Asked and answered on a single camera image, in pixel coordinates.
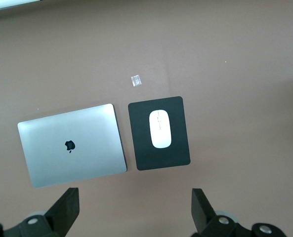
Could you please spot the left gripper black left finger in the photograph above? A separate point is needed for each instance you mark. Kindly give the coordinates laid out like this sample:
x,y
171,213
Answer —
x,y
62,212

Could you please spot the white board beside table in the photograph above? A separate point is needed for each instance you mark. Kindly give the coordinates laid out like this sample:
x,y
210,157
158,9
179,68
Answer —
x,y
3,4

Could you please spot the black mouse pad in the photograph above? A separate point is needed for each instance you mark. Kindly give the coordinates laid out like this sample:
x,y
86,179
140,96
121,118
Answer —
x,y
141,148

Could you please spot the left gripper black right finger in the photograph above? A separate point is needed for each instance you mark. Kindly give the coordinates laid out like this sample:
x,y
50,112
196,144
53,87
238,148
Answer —
x,y
205,217

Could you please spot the silver laptop with apple logo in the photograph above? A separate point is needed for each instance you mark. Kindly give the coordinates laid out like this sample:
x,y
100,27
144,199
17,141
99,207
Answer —
x,y
69,128

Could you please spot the white computer mouse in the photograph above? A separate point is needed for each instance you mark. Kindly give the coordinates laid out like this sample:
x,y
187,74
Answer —
x,y
160,129

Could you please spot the small clear tape piece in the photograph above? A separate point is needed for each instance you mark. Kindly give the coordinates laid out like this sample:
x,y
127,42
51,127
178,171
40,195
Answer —
x,y
136,80

